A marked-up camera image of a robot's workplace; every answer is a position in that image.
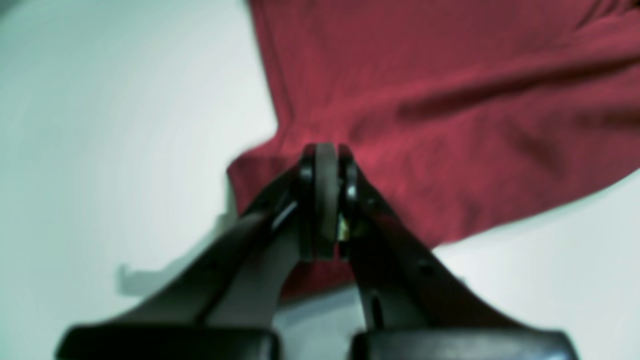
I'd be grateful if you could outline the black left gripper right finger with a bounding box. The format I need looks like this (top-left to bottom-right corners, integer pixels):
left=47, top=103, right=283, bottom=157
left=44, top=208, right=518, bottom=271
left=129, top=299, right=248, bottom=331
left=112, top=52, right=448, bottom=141
left=337, top=144, right=578, bottom=360

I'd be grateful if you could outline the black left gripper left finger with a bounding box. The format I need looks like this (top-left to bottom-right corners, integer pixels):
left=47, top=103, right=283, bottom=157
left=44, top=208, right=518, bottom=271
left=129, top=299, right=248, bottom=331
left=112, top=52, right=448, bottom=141
left=55, top=144, right=329, bottom=360

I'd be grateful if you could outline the red long-sleeve T-shirt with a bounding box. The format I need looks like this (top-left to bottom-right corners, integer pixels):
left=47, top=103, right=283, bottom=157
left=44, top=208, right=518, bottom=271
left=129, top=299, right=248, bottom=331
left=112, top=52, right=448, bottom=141
left=226, top=0, right=640, bottom=301

